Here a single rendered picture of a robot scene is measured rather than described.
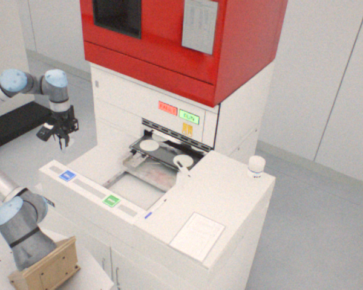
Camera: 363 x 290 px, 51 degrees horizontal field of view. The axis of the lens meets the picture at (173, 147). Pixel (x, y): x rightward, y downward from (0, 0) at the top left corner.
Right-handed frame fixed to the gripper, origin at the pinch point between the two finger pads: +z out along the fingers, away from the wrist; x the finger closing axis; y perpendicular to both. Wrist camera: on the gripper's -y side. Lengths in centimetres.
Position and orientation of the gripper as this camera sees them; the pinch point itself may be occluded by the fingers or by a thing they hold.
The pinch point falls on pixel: (62, 150)
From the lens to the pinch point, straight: 168.2
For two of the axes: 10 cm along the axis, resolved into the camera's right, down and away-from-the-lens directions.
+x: -8.2, -3.7, 4.3
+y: 5.6, -4.7, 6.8
